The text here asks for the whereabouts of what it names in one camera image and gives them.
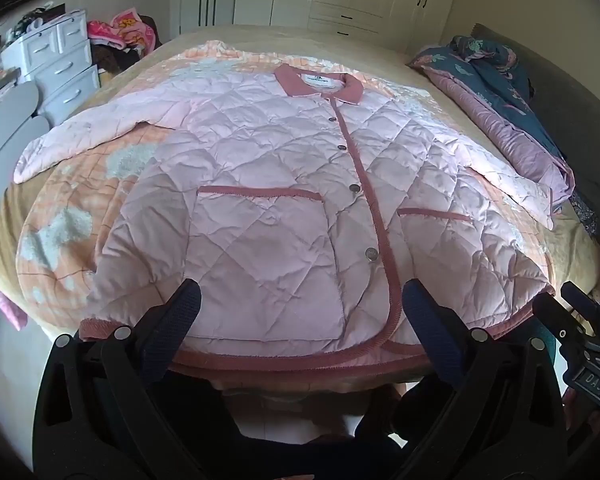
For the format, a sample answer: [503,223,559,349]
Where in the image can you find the pink cartoon blanket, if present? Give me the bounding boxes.
[86,7,157,52]

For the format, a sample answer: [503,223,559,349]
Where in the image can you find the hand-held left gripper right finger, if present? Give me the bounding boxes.
[380,278,569,480]

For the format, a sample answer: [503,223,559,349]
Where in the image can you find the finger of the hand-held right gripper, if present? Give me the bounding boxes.
[532,291,589,362]
[560,282,600,322]

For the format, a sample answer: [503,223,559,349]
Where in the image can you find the pink quilted jacket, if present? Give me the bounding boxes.
[12,64,560,368]

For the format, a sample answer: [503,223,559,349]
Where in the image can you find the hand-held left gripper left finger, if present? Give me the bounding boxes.
[32,279,241,480]

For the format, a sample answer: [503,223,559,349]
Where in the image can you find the grey upholstered headboard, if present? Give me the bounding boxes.
[471,22,600,283]

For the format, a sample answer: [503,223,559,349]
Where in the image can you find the grey rounded chair back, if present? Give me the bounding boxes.
[0,81,52,223]

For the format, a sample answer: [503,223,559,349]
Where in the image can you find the clutter on drawer cabinet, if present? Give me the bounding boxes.
[7,4,67,38]

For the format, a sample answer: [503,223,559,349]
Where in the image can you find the orange checked bear blanket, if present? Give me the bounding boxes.
[17,40,555,333]

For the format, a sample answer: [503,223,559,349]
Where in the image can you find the white drawer cabinet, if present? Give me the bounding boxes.
[1,9,102,127]

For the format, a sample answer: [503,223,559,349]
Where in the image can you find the dark clothes pile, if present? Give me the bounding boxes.
[89,40,147,75]

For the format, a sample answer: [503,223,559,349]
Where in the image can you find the blue floral quilt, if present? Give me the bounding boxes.
[406,35,600,237]

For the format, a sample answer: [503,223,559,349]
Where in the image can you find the bed with beige sheet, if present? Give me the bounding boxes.
[0,22,600,356]

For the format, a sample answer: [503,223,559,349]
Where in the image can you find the person's dark trousers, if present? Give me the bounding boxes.
[230,430,381,480]

